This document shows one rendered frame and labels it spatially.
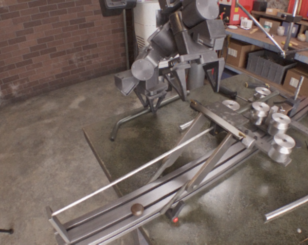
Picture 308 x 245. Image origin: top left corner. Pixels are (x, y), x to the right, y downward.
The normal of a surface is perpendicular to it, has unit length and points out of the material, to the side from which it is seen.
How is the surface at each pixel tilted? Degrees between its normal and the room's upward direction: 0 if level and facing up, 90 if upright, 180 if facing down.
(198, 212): 0
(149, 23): 90
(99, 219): 0
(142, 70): 90
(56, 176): 0
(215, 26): 60
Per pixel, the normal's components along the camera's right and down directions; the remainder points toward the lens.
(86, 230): -0.02, -0.80
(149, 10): -0.11, 0.59
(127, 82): 0.62, 0.46
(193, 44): 0.40, 0.05
